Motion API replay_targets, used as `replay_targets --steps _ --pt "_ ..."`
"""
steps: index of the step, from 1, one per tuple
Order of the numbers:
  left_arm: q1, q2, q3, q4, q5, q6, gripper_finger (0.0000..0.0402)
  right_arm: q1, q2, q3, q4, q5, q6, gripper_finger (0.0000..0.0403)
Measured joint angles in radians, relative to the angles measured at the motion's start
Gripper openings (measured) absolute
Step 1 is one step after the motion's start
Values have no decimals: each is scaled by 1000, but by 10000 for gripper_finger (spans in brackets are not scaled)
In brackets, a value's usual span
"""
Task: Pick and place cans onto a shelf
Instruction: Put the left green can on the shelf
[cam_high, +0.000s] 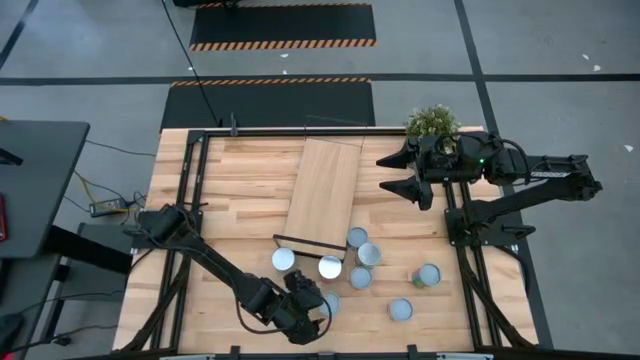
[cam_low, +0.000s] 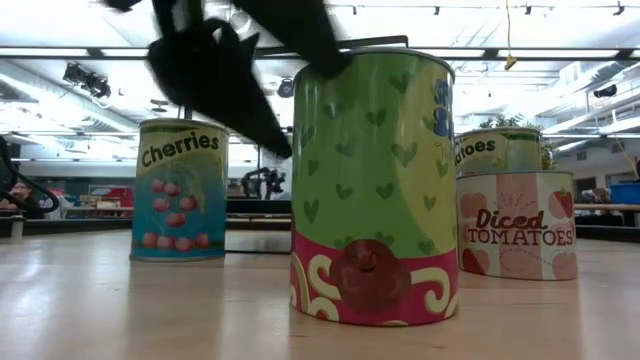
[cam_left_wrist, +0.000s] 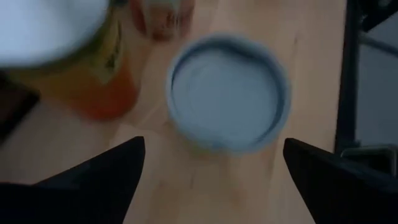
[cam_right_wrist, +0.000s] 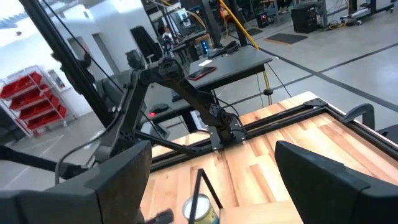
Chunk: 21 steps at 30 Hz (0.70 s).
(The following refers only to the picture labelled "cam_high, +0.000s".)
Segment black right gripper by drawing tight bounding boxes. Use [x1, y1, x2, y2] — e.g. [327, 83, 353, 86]
[375, 132, 501, 211]

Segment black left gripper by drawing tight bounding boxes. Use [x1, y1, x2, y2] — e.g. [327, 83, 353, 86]
[272, 269, 325, 346]

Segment tin can silver lid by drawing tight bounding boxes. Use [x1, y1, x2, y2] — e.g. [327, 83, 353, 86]
[319, 292, 342, 319]
[387, 297, 415, 323]

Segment pineapple can orange label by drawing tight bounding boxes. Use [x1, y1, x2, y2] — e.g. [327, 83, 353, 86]
[317, 254, 344, 281]

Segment cherries can blue label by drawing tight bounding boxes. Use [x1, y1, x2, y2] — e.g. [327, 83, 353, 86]
[271, 246, 297, 274]

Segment short diced tomatoes can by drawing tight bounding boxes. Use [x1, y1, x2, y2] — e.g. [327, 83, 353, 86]
[348, 265, 374, 291]

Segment tall tomatoes can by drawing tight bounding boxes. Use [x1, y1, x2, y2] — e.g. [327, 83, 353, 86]
[355, 241, 383, 270]

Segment green plant in slatted pot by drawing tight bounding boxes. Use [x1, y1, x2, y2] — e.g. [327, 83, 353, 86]
[403, 103, 462, 139]

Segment carrots can white teal label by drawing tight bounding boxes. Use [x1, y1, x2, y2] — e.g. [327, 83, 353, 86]
[345, 226, 370, 251]

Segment tin can multicoloured label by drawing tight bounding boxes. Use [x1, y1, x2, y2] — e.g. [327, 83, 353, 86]
[411, 263, 443, 290]

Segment black floor mat orange stripes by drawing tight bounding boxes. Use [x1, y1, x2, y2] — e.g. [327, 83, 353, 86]
[188, 2, 378, 53]
[159, 77, 376, 132]

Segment black power adapter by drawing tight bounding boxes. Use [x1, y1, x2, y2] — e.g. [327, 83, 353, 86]
[89, 198, 129, 218]

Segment black desk base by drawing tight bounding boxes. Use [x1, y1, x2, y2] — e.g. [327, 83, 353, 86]
[44, 224, 134, 276]

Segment dark grey desk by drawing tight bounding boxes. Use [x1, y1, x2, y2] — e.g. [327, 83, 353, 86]
[0, 119, 91, 260]

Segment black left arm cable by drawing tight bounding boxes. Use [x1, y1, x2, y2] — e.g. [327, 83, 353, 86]
[233, 279, 334, 335]

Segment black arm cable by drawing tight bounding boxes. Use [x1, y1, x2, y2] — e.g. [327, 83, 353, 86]
[498, 138, 532, 174]
[233, 279, 334, 335]

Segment wooden shelf black metal frame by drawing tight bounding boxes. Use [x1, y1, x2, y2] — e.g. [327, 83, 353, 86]
[272, 113, 370, 262]

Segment black aluminium table frame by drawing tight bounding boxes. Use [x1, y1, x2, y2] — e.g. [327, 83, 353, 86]
[119, 127, 536, 360]

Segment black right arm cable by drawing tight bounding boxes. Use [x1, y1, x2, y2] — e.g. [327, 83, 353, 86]
[498, 138, 532, 174]

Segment black floor cable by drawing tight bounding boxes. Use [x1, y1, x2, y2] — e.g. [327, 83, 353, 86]
[159, 0, 224, 127]

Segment black cable with plug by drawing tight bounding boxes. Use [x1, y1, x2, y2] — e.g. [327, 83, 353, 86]
[9, 324, 119, 351]

